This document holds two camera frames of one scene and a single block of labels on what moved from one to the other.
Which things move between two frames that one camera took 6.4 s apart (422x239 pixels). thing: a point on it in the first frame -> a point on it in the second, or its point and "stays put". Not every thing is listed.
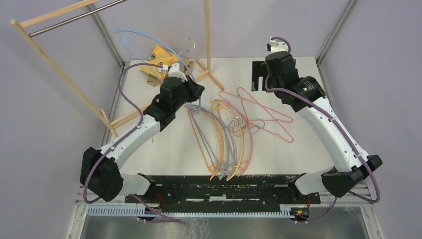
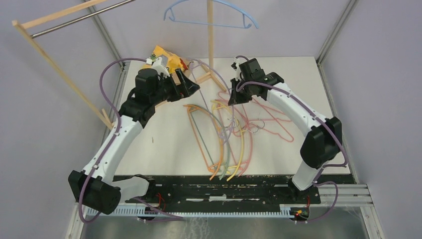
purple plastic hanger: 218,168 stays put
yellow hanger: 242,132 stays put
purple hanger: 231,132 -> 232,120
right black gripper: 260,68 -> 236,97
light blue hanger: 136,33 -> 245,26
